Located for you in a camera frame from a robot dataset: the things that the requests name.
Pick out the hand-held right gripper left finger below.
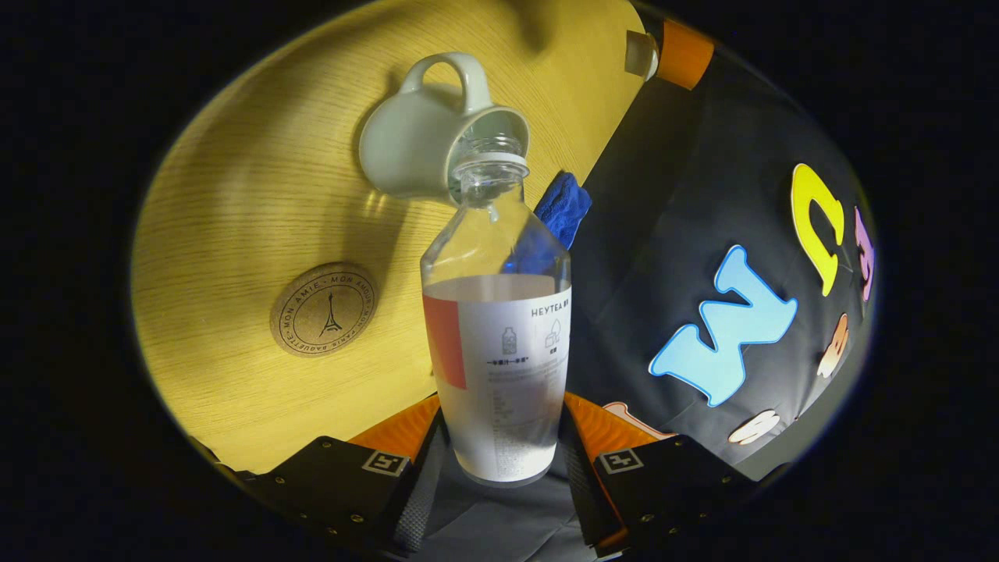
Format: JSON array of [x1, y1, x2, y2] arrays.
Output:
[[234, 394, 446, 555]]

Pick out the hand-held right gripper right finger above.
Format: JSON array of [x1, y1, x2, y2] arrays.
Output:
[[558, 392, 758, 557]]

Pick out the clear plastic water bottle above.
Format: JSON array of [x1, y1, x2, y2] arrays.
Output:
[[420, 137, 572, 486]]

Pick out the round cork coaster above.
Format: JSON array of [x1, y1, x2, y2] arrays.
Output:
[[270, 261, 380, 358]]

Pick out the white teacup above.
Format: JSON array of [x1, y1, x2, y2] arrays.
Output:
[[357, 52, 531, 205]]

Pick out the blue towel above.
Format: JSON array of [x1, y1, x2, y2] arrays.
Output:
[[534, 172, 592, 251]]

